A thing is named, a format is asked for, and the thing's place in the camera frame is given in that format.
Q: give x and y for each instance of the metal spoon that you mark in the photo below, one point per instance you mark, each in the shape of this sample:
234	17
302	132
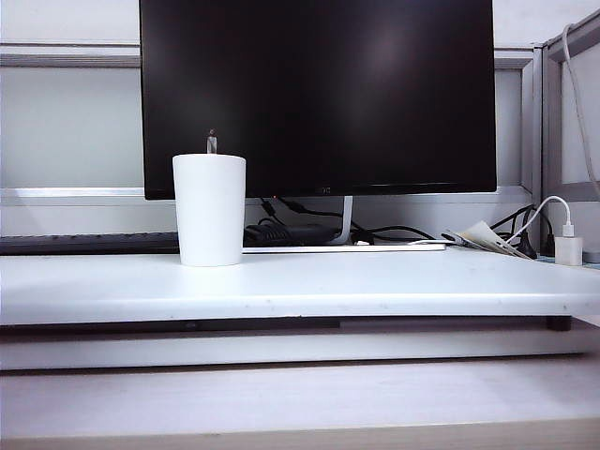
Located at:
211	143

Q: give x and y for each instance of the white ceramic cup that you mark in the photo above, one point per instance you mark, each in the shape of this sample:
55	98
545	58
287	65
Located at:
208	211

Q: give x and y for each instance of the black power adapter brick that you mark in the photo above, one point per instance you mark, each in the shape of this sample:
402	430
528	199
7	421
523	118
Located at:
309	233

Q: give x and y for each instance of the silver monitor stand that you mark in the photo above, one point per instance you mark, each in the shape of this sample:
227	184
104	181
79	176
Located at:
346	220

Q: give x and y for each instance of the white base panel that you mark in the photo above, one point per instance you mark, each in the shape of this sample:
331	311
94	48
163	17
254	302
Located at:
281	347

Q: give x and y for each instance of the black AOC monitor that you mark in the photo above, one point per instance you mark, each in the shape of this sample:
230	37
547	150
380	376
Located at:
328	94

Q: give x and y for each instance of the folded paper booklet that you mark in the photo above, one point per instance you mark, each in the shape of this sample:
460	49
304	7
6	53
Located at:
483	232

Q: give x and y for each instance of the black keyboard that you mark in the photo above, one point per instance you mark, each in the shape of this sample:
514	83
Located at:
94	244

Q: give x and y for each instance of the white USB charger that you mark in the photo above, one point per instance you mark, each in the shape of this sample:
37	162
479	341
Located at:
569	250

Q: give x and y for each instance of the grey office partition panel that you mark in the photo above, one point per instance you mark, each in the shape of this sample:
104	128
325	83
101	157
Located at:
553	117
70	54

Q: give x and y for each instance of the black rubber board foot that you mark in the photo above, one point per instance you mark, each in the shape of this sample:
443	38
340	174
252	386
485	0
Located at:
559	324

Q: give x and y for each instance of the small grey box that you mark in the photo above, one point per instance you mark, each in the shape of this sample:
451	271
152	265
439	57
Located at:
593	256

